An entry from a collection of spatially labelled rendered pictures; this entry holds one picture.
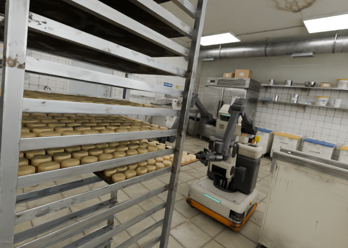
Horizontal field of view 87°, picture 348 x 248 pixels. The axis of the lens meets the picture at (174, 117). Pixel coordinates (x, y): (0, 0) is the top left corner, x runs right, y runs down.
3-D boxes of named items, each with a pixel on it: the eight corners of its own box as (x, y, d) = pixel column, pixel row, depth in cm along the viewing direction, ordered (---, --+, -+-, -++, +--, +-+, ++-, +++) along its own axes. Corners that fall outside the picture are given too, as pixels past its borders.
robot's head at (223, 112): (225, 113, 203) (223, 102, 194) (244, 116, 190) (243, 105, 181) (219, 122, 195) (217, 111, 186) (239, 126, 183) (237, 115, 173)
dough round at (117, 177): (108, 179, 70) (109, 174, 70) (119, 176, 74) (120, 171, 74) (116, 184, 67) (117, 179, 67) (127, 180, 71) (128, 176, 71)
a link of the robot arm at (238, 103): (247, 95, 136) (234, 93, 142) (242, 110, 132) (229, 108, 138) (255, 124, 169) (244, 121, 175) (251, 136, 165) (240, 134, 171)
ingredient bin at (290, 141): (267, 160, 474) (273, 131, 466) (274, 157, 519) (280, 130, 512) (291, 168, 436) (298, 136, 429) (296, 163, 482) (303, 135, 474)
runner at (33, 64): (181, 97, 88) (182, 90, 88) (186, 97, 86) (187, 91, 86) (-1, 66, 38) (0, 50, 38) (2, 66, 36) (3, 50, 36)
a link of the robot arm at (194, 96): (198, 90, 163) (188, 89, 169) (191, 102, 159) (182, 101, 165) (213, 115, 195) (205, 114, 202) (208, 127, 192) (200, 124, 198)
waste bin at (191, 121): (203, 135, 695) (206, 118, 688) (194, 135, 657) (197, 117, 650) (192, 132, 732) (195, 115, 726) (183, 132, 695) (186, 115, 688)
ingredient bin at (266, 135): (243, 152, 518) (248, 126, 510) (251, 150, 565) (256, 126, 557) (263, 159, 482) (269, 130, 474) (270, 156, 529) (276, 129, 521)
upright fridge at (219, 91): (248, 148, 574) (261, 83, 553) (234, 151, 510) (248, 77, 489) (211, 137, 672) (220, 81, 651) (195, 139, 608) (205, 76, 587)
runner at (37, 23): (184, 78, 87) (185, 71, 87) (189, 78, 86) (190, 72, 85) (2, 20, 37) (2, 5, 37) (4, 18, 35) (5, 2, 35)
